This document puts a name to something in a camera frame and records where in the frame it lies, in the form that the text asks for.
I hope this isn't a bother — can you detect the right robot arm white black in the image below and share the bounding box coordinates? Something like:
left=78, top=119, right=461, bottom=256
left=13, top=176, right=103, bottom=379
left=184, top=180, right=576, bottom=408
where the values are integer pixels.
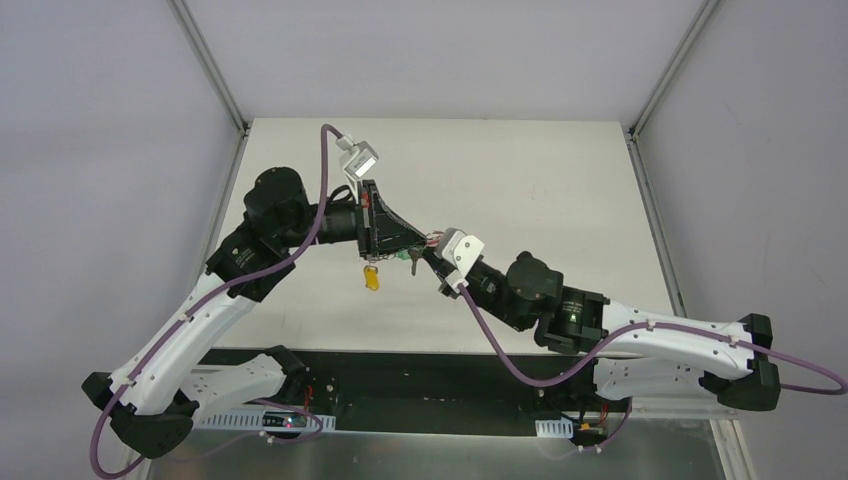
left=423, top=247, right=783, bottom=412

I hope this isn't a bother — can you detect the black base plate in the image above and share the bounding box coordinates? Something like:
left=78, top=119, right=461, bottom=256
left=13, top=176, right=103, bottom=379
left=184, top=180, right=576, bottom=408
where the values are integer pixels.
left=198, top=347, right=637, bottom=439

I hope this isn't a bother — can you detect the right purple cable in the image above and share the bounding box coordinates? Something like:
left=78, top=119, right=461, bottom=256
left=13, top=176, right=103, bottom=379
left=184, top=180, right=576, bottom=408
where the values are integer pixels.
left=457, top=284, right=848, bottom=397

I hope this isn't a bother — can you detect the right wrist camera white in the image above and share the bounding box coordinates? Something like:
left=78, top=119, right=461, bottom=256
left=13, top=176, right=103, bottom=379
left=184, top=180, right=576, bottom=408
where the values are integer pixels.
left=434, top=227, right=485, bottom=293

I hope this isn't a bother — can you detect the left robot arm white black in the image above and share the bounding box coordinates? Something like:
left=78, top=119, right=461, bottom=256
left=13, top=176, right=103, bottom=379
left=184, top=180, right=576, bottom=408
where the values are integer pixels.
left=82, top=167, right=426, bottom=459

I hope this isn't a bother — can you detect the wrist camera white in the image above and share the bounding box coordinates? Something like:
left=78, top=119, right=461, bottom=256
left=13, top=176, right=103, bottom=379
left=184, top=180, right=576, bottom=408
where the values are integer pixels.
left=335, top=135, right=379, bottom=197
left=434, top=227, right=485, bottom=293

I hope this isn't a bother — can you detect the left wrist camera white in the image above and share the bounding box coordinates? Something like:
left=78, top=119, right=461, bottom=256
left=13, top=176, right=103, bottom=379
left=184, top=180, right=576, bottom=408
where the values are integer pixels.
left=335, top=135, right=379, bottom=197

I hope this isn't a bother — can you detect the key with yellow tag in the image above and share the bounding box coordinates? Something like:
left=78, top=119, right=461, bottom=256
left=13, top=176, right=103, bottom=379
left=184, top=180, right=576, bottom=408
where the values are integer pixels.
left=363, top=264, right=380, bottom=291

